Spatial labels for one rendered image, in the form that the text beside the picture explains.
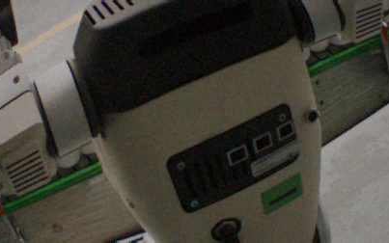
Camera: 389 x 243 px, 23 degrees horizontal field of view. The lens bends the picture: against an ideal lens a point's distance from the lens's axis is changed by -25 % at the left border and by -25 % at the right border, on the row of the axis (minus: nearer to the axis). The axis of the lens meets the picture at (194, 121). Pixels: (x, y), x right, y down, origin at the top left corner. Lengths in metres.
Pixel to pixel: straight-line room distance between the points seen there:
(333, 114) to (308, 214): 0.85
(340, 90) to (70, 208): 0.57
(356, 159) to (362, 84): 1.30
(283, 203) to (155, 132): 0.18
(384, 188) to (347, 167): 0.26
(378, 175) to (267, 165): 2.12
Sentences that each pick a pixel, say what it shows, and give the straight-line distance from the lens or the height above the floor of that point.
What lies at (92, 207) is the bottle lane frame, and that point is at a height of 0.92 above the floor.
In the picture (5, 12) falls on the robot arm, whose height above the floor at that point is 1.61.
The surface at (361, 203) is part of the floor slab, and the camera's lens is 3.20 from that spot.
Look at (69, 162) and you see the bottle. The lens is 1.95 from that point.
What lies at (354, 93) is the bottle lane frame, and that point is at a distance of 2.11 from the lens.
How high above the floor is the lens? 2.08
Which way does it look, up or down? 33 degrees down
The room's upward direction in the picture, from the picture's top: 18 degrees counter-clockwise
